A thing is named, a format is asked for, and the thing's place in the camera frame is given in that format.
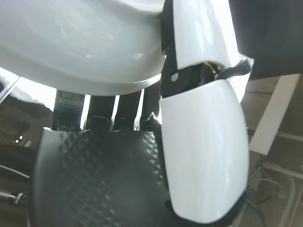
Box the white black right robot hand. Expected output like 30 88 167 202
32 0 255 227

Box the white table leg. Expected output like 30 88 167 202
249 73 302 156

